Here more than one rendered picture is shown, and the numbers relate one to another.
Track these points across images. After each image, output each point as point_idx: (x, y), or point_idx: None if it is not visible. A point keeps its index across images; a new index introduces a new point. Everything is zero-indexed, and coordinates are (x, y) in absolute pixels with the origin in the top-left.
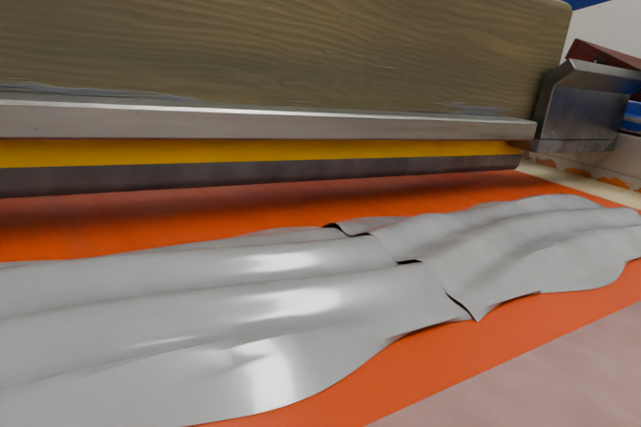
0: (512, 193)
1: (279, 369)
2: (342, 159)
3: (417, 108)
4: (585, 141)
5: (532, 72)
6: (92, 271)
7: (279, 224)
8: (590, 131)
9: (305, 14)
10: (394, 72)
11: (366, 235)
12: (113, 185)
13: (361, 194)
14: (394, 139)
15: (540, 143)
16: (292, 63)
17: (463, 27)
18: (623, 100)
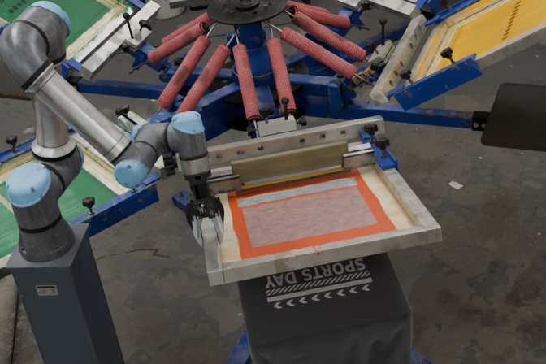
0: (340, 178)
1: (278, 198)
2: (305, 177)
3: (314, 168)
4: (361, 165)
5: (340, 156)
6: (268, 193)
7: (291, 188)
8: (361, 162)
9: (290, 162)
10: (307, 165)
11: (295, 188)
12: (273, 185)
13: (309, 182)
14: (307, 175)
15: (344, 168)
16: (290, 168)
17: (318, 155)
18: (371, 154)
